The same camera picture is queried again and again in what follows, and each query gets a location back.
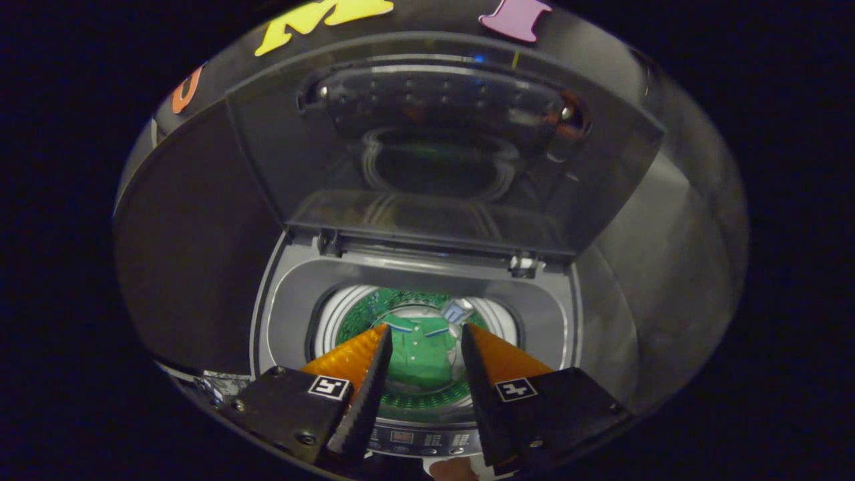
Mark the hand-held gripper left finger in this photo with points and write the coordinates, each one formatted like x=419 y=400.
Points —
x=374 y=387

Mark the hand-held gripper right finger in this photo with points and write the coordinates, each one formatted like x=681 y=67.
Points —
x=477 y=387

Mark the green polo shirt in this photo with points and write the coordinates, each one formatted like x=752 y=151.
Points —
x=421 y=354

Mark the dark washing machine lid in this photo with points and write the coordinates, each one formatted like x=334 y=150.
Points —
x=320 y=187

